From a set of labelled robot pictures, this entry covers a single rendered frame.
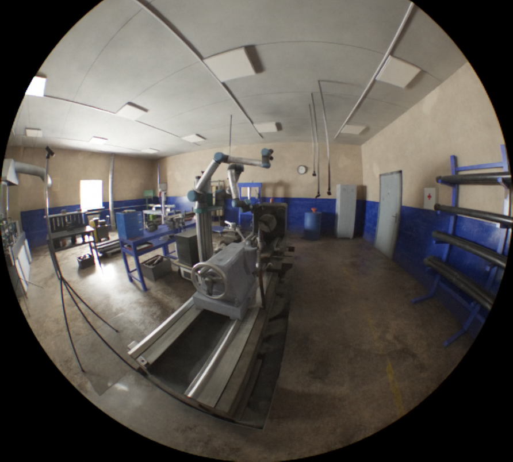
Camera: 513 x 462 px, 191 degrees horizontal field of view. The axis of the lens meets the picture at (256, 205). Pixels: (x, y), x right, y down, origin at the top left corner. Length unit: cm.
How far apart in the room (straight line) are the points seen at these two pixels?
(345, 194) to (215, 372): 528
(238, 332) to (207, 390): 37
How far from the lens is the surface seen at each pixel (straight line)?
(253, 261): 107
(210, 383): 76
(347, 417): 168
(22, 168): 522
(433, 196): 320
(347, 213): 544
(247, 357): 81
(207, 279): 81
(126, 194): 838
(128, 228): 264
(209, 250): 279
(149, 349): 92
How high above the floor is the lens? 154
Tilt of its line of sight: 5 degrees down
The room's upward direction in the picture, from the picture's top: straight up
